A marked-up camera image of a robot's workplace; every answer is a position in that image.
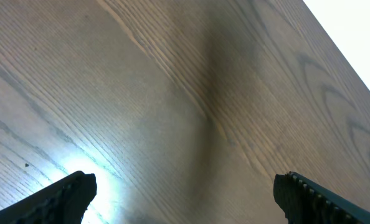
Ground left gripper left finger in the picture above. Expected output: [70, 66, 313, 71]
[0, 171, 97, 224]

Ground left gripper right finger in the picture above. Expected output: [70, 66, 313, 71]
[273, 172, 370, 224]

